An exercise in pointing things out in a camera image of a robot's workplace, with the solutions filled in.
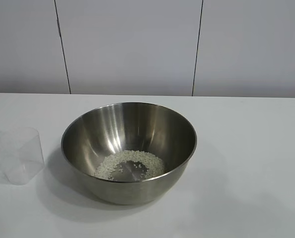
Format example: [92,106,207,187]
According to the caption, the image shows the stainless steel mixing bowl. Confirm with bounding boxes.
[60,101,198,206]

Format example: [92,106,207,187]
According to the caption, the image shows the white rice grains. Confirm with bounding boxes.
[94,150,166,179]

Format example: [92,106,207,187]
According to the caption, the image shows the clear plastic measuring cup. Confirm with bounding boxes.
[0,126,45,186]

